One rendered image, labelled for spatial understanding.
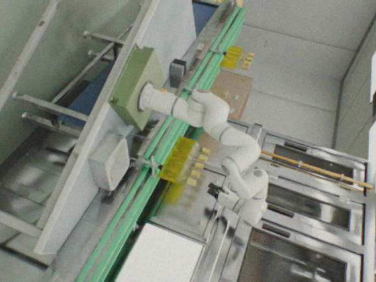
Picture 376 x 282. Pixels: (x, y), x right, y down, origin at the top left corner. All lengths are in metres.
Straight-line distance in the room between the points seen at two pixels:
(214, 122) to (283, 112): 5.66
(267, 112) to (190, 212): 5.24
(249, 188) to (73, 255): 0.79
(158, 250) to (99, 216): 0.34
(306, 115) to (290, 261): 5.46
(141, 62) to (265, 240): 1.10
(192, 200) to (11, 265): 0.94
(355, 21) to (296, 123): 2.28
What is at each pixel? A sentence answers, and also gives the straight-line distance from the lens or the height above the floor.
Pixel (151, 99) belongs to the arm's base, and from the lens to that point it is 1.50.
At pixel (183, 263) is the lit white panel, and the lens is 1.67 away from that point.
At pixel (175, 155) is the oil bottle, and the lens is 1.81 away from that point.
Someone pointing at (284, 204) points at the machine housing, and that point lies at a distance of 1.98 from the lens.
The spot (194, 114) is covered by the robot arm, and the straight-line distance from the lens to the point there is 1.44.
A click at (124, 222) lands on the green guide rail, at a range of 1.59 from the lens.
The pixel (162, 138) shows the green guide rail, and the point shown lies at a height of 0.92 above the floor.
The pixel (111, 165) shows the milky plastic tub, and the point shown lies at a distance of 1.65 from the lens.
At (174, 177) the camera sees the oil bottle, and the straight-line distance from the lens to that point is 1.73.
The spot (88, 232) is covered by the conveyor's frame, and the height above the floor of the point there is 0.82.
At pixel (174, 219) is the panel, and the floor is 1.12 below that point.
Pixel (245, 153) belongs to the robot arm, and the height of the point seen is 1.37.
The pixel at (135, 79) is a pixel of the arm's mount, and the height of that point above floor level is 0.83.
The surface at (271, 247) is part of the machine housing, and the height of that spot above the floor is 1.63.
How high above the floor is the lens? 1.41
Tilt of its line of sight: 12 degrees down
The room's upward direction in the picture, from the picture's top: 108 degrees clockwise
